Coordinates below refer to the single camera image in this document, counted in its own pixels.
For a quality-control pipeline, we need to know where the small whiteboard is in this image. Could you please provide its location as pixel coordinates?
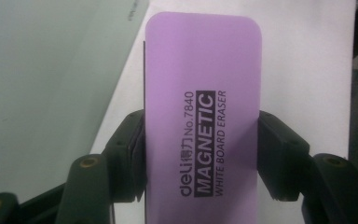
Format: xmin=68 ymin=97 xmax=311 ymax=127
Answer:
xmin=0 ymin=0 xmax=151 ymax=195

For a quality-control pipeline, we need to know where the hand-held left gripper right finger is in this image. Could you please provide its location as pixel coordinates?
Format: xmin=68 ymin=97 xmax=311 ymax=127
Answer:
xmin=256 ymin=110 xmax=358 ymax=224

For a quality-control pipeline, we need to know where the purple whiteboard eraser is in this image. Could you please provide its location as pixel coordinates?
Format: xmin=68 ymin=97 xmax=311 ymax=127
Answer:
xmin=143 ymin=11 xmax=263 ymax=224

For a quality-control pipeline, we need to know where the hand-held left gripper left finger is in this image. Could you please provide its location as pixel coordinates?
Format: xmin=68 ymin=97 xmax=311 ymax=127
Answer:
xmin=55 ymin=108 xmax=147 ymax=224

